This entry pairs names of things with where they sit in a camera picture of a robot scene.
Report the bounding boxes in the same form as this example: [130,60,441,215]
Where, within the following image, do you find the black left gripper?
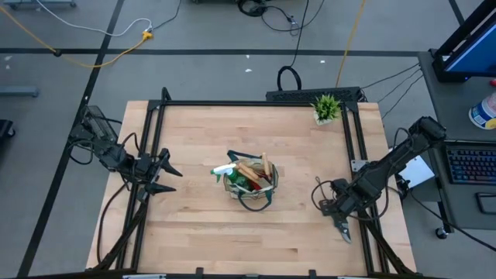
[133,147,184,203]

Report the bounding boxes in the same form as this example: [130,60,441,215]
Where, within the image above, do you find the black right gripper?
[319,178,363,219]

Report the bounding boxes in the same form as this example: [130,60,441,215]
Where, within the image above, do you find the green handled pruning shears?
[331,212,353,245]

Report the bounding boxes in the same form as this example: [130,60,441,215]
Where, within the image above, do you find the green plastic spray bottle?
[210,163,250,191]

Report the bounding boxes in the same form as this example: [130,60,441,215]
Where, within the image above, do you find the wide wooden handled trowel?
[236,166,260,184]

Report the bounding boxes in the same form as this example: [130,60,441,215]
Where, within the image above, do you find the beige green canvas gardening bag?
[221,150,279,212]

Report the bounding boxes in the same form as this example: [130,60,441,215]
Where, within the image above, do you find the white paper sheet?
[388,145,436,189]

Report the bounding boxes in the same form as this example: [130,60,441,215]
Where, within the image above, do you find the artificial plant in white pot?
[311,94,343,126]

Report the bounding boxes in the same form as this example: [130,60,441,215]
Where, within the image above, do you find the black perforated metal box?
[265,86,363,105]

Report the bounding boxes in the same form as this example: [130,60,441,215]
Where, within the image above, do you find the backlit black keyboard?
[445,146,496,185]

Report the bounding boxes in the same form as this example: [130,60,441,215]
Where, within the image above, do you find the grey desk cart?
[417,50,496,230]

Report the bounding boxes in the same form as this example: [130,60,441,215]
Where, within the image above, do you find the white blue wipes container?
[467,91,496,131]

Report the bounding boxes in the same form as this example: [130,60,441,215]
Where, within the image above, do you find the grey metal floor foot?
[2,0,78,10]
[0,84,40,98]

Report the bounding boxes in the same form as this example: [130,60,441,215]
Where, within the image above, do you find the black computer monitor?
[431,0,496,84]

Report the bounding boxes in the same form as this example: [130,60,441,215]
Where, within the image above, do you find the black metal table frame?
[92,87,418,279]

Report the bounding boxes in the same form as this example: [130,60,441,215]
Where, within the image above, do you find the thin black cable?
[360,63,422,91]

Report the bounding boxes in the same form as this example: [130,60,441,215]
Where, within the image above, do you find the coiled black cable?
[276,0,312,92]

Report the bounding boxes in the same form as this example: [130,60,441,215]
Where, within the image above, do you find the yellow cable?
[0,5,154,69]
[335,0,367,88]

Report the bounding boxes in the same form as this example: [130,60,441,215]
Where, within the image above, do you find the white cable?
[34,0,153,38]

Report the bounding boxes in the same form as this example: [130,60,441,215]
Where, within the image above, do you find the black cable bundle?
[236,0,301,36]

